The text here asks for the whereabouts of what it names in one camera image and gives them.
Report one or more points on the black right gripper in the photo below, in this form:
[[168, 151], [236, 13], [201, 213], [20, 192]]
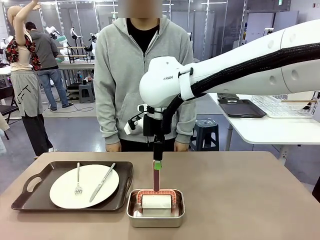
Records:
[[150, 125]]

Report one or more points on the silver table knife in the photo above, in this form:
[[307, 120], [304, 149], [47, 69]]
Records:
[[96, 192]]

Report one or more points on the silver fork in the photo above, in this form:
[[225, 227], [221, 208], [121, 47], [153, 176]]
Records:
[[78, 191]]

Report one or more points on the brown plastic serving tray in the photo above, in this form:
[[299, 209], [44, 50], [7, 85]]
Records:
[[60, 170]]

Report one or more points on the white round plate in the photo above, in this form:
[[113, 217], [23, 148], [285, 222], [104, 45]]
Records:
[[65, 192]]

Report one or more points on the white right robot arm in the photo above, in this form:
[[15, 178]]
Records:
[[162, 82]]

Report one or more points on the person's right forearm grey sleeve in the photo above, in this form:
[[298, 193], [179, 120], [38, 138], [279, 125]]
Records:
[[107, 120]]

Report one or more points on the person's left forearm grey sleeve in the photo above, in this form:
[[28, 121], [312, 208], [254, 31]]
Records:
[[186, 125]]

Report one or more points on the person's left hand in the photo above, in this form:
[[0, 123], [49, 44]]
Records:
[[181, 147]]

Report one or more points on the person's right hand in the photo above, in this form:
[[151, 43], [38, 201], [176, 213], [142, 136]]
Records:
[[113, 148]]

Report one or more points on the grey plastic stool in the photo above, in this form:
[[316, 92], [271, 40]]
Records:
[[86, 93], [205, 132]]

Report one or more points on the rectangular steel container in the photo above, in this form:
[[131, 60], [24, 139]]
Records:
[[155, 221]]

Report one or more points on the person in grey hoodie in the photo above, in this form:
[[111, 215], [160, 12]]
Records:
[[117, 75]]

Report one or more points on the dark folded cloth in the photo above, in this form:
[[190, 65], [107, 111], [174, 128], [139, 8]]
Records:
[[227, 96]]

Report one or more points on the black flat tray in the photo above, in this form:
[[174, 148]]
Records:
[[242, 108]]

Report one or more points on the white rounded table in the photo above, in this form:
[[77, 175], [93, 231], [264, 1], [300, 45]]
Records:
[[275, 130]]

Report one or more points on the white humanoid robot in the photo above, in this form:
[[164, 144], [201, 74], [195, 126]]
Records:
[[93, 42]]

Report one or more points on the person in dark hoodie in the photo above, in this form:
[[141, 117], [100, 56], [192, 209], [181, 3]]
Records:
[[42, 50]]

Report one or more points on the black folding chair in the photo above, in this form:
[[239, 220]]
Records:
[[7, 108]]

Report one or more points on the beige mannequin with red scarf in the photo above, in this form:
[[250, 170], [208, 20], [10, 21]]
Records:
[[22, 57]]

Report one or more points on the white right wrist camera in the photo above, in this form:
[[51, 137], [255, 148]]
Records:
[[129, 129]]

